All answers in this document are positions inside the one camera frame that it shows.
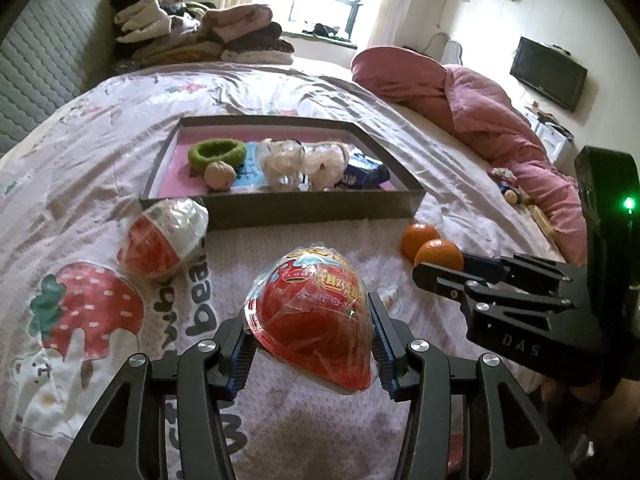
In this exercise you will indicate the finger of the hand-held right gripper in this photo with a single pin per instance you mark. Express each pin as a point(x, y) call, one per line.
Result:
point(440, 280)
point(540, 270)

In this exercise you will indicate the red and white toy egg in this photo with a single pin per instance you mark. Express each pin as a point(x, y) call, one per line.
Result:
point(160, 240)

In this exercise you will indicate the small colourful toy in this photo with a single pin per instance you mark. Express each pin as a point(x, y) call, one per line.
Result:
point(507, 185)

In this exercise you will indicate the grey shallow cardboard box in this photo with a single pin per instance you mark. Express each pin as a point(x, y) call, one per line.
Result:
point(310, 212)

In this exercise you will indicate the white chair back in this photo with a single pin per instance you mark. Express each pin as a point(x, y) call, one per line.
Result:
point(450, 50)

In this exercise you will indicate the white drawer cabinet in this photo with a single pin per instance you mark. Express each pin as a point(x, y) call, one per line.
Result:
point(550, 132)

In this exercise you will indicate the black television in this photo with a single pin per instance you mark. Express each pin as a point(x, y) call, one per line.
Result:
point(547, 75)

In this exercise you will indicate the blue snack packet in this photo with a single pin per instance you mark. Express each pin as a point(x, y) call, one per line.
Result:
point(362, 172)

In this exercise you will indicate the pile of folded clothes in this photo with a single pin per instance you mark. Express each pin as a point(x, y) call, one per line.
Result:
point(200, 30)

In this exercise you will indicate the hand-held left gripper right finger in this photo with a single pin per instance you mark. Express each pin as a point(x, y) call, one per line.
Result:
point(382, 355)

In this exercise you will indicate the orange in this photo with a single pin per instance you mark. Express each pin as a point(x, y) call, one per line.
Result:
point(442, 255)
point(417, 240)

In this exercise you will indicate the red colourful printed toy egg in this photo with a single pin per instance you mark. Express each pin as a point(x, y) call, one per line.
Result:
point(310, 320)

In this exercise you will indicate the dark cloth bundle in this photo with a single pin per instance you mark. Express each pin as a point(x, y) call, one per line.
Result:
point(327, 31)

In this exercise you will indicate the strawberry printed bedsheet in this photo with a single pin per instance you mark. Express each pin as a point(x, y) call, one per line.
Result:
point(90, 160)

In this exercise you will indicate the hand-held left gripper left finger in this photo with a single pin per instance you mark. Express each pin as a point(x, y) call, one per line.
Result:
point(240, 360)

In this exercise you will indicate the brown walnut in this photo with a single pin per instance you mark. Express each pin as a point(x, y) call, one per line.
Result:
point(220, 176)

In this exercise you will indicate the white frilly scrunchie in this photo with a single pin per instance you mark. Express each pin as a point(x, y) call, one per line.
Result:
point(300, 165)

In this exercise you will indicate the pink quilt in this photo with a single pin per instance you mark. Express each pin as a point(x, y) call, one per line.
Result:
point(475, 115)

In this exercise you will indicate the grey quilted headboard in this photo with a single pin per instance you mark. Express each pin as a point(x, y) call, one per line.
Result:
point(45, 60)

